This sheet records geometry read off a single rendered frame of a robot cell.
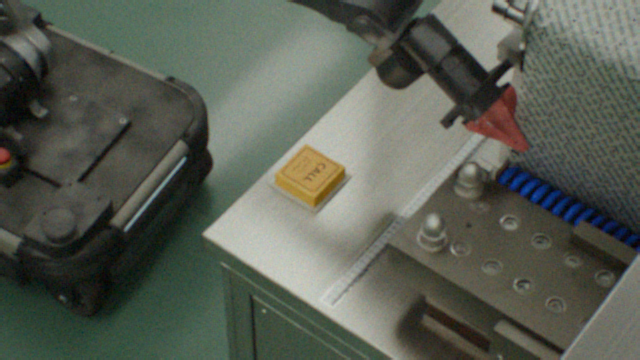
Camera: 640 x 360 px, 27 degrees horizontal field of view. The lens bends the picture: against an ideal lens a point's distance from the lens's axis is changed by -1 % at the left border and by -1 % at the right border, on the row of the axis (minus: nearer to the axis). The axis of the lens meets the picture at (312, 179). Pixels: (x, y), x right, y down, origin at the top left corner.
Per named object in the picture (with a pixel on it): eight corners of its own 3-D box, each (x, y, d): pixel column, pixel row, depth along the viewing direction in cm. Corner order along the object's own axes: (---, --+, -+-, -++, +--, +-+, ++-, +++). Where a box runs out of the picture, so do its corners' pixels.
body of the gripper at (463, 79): (447, 134, 163) (406, 90, 162) (492, 86, 168) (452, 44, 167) (473, 116, 157) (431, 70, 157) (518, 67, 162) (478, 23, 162)
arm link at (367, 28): (357, 16, 157) (391, -32, 161) (321, 51, 167) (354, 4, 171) (435, 78, 159) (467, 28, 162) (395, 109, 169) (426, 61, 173)
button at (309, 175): (305, 153, 184) (305, 142, 182) (346, 177, 181) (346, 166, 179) (274, 184, 180) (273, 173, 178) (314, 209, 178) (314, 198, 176)
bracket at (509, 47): (495, 140, 186) (522, -22, 162) (534, 161, 183) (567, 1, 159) (476, 161, 183) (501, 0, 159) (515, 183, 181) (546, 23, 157)
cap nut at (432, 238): (428, 222, 160) (430, 200, 157) (453, 237, 159) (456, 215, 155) (410, 242, 158) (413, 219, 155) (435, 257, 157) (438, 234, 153)
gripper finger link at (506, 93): (493, 179, 163) (442, 124, 163) (524, 145, 167) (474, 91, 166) (522, 162, 158) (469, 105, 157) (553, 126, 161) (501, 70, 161)
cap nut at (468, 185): (464, 171, 165) (468, 147, 162) (489, 185, 164) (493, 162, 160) (448, 189, 163) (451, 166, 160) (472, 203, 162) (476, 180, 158)
